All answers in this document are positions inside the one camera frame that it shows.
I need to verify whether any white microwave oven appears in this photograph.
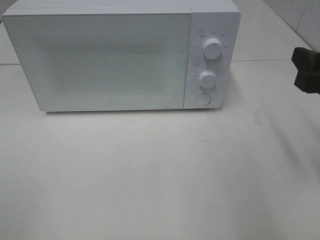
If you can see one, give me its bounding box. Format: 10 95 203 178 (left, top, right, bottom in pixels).
1 0 241 110

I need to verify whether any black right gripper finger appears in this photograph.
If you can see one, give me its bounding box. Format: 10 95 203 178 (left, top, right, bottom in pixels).
291 47 320 94

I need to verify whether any round white door button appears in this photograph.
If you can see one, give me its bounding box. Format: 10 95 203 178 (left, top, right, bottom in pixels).
195 93 211 106

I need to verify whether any white dial knob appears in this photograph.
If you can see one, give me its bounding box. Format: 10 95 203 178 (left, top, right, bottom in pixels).
198 70 218 89
202 36 223 60

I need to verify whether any white microwave door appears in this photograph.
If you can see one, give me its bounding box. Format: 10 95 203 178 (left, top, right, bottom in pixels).
3 13 191 112

